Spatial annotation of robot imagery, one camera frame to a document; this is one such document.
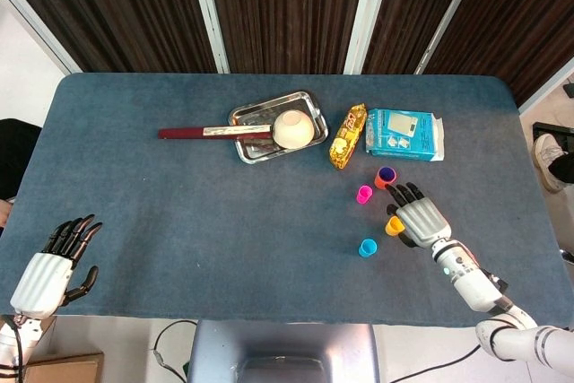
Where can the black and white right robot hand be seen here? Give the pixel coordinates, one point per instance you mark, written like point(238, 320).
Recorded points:
point(423, 221)

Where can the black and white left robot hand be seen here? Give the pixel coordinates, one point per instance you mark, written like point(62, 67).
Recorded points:
point(40, 282)

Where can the yellow plastic cup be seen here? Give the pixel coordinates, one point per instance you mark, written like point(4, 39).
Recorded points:
point(393, 227)

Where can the purple plastic cup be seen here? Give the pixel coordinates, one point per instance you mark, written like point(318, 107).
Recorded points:
point(386, 174)

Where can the light blue plastic cup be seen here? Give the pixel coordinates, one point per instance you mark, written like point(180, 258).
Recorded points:
point(367, 248)

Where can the pink plastic cup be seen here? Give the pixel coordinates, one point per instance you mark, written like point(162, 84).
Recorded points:
point(363, 195)

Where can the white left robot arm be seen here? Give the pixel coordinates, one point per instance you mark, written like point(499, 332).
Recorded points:
point(22, 338)

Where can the orange plastic cup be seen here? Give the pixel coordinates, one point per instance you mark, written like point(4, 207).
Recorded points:
point(379, 183)

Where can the blue kitchen scale box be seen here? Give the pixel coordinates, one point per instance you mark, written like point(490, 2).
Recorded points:
point(403, 134)

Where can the brown cardboard box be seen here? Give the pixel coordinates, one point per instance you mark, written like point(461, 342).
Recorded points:
point(63, 369)

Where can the yellow snack packet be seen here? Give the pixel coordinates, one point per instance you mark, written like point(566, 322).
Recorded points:
point(347, 136)

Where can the black chair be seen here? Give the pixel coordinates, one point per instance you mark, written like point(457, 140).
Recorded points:
point(15, 154)

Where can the white sneaker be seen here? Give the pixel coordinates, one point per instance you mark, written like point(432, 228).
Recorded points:
point(546, 161)

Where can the blue table cloth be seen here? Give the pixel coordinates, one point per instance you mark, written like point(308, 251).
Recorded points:
point(179, 221)

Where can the cream upturned bowl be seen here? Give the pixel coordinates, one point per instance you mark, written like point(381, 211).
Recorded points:
point(293, 129)

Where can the grey robot torso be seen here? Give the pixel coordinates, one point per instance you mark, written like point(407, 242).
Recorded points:
point(282, 347)

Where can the stainless steel tray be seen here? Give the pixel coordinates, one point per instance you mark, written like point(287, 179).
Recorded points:
point(251, 111)

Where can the long maroon case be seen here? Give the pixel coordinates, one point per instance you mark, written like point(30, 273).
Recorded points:
point(188, 133)

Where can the white partition post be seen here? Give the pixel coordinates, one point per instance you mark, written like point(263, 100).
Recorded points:
point(448, 15)
point(42, 35)
point(208, 11)
point(365, 20)

